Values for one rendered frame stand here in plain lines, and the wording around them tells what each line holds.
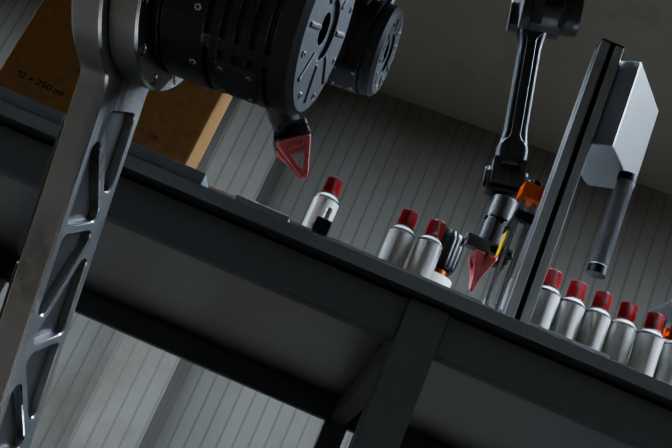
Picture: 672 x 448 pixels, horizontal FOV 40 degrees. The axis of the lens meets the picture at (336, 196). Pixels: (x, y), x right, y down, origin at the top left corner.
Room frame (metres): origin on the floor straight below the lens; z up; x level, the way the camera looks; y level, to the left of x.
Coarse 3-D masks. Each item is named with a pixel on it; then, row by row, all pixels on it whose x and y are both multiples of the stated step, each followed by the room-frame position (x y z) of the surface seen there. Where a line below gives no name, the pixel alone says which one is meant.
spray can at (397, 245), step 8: (400, 216) 1.69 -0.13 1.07; (408, 216) 1.68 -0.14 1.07; (416, 216) 1.68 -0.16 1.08; (400, 224) 1.68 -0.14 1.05; (408, 224) 1.68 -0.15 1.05; (392, 232) 1.68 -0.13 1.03; (400, 232) 1.67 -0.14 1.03; (408, 232) 1.67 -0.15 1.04; (392, 240) 1.67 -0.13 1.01; (400, 240) 1.67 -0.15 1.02; (408, 240) 1.67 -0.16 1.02; (384, 248) 1.68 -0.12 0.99; (392, 248) 1.67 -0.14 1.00; (400, 248) 1.67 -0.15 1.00; (408, 248) 1.68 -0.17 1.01; (384, 256) 1.68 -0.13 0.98; (392, 256) 1.67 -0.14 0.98; (400, 256) 1.67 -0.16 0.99; (400, 264) 1.68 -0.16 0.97
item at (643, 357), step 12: (648, 312) 1.66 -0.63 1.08; (648, 324) 1.65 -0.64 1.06; (660, 324) 1.65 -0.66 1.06; (636, 336) 1.66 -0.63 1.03; (648, 336) 1.64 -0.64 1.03; (660, 336) 1.64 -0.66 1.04; (636, 348) 1.65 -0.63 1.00; (648, 348) 1.64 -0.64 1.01; (660, 348) 1.64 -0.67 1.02; (636, 360) 1.65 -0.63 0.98; (648, 360) 1.64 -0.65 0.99; (648, 372) 1.64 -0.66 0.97
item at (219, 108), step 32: (64, 0) 1.28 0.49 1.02; (32, 32) 1.28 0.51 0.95; (64, 32) 1.28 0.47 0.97; (32, 64) 1.28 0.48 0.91; (64, 64) 1.29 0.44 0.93; (32, 96) 1.29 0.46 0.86; (64, 96) 1.29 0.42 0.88; (160, 96) 1.30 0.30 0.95; (192, 96) 1.30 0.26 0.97; (224, 96) 1.37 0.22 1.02; (160, 128) 1.30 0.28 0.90; (192, 128) 1.30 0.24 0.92; (192, 160) 1.38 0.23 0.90
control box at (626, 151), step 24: (624, 72) 1.51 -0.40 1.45; (624, 96) 1.50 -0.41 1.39; (648, 96) 1.56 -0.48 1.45; (600, 120) 1.52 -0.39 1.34; (624, 120) 1.50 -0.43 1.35; (648, 120) 1.60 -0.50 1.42; (600, 144) 1.51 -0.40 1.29; (624, 144) 1.53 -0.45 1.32; (600, 168) 1.59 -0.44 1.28; (624, 168) 1.56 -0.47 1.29
